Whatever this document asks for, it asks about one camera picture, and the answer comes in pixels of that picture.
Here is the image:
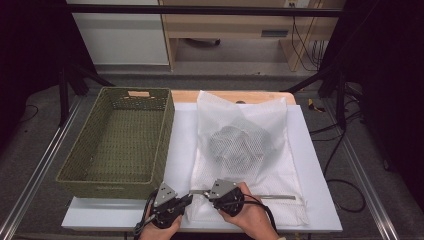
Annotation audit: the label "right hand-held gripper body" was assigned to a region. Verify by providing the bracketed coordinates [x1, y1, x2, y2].
[208, 179, 246, 218]

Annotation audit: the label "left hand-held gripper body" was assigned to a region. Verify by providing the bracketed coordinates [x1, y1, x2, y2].
[148, 182, 188, 229]

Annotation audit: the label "light blue denim garment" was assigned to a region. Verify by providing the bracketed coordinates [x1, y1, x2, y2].
[208, 123, 273, 174]

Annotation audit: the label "white mesh laundry bag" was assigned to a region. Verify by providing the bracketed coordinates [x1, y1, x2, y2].
[186, 90, 309, 227]

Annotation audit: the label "green woven basket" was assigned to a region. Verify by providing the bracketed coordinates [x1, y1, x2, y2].
[55, 86, 176, 200]

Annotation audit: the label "person's left hand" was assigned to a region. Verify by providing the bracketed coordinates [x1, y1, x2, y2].
[138, 205, 184, 240]

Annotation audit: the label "person's right hand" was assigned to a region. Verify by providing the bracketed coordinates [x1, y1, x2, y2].
[218, 181, 279, 240]

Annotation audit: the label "white board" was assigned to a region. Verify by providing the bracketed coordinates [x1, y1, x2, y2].
[61, 101, 343, 233]

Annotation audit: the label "wooden table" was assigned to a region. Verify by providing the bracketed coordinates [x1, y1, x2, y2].
[170, 89, 297, 105]

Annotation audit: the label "yellow and black tool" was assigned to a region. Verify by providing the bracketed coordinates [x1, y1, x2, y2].
[308, 98, 326, 113]

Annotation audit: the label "black metal stand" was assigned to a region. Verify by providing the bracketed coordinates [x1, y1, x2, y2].
[283, 66, 354, 131]
[58, 63, 114, 128]

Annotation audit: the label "wooden desk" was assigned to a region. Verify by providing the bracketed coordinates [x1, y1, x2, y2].
[159, 0, 346, 72]

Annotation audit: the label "white cabinet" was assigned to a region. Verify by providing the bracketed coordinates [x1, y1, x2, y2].
[66, 0, 170, 66]

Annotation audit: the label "black horizontal bar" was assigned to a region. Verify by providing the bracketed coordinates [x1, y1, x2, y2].
[66, 3, 344, 18]

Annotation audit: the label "black curtain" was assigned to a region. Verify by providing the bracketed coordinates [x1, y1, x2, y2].
[323, 0, 424, 211]
[0, 0, 98, 151]

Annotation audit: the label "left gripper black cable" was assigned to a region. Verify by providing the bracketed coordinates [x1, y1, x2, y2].
[133, 189, 161, 239]

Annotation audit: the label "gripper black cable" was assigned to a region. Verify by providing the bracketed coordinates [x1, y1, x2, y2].
[233, 193, 278, 234]
[133, 189, 161, 239]

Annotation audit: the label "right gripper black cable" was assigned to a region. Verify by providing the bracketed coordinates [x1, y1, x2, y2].
[233, 193, 278, 234]

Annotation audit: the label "aluminium rail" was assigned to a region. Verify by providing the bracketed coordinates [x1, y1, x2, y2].
[321, 99, 401, 240]
[0, 96, 84, 240]

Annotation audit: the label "thin black floor cable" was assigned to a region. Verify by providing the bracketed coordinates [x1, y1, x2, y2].
[19, 104, 39, 124]

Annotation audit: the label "black cables under desk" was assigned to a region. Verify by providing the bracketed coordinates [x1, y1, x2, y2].
[291, 16, 329, 72]

